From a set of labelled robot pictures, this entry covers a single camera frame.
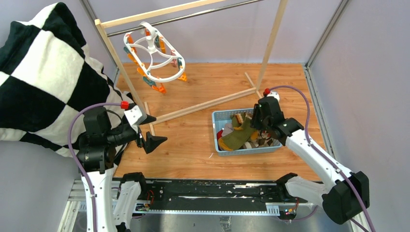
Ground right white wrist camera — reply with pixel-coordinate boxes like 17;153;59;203
267;91;280;102

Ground wooden clothes rack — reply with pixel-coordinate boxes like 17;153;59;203
94;0;288;133

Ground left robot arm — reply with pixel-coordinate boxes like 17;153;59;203
75;104;167;232

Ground light blue plastic basket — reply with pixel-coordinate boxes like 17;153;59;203
212;108;282;157

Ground white round clip hanger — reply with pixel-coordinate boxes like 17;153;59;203
123;21;186;83

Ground yellow clothes peg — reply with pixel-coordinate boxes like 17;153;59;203
178;72;187;82

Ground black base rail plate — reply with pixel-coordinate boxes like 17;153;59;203
135;178;306;216

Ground green striped sock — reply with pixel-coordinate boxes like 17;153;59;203
218;125;258;151
231;113;252;130

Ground grey sock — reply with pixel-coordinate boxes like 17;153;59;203
221;123;234;137

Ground black white checkered blanket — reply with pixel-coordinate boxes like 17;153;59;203
0;2;133;157

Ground brown striped sock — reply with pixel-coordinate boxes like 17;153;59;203
241;138;281;149

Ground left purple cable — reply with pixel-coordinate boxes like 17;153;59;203
67;101;130;232

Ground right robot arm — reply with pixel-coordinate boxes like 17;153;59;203
251;96;370;225

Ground orange clothes peg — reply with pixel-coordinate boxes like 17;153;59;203
151;83;167;94

